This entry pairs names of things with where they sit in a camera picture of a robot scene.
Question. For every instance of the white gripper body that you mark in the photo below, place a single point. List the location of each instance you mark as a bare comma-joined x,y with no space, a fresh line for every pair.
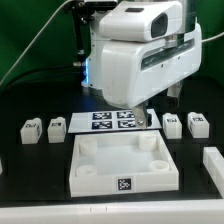
134,72

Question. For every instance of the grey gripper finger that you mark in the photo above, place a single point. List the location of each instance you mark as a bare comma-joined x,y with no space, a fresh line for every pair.
141,116
173,94

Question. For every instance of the white square table top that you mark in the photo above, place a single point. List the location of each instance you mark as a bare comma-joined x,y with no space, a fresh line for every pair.
121,163

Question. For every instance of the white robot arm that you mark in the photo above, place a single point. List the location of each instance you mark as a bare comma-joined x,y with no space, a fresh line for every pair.
139,21

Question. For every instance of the white marker sheet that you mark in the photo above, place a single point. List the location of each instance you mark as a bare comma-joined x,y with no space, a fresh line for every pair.
102,121

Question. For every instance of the white part left edge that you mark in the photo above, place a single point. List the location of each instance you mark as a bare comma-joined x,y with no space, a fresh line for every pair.
1,168

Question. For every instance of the black camera stand pole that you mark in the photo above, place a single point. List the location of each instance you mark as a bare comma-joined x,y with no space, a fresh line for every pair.
81,15

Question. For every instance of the white L-shaped obstacle wall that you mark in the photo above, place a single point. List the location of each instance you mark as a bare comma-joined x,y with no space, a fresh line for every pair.
214,163

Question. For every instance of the white front rail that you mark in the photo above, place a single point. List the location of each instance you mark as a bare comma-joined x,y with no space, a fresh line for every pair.
160,212

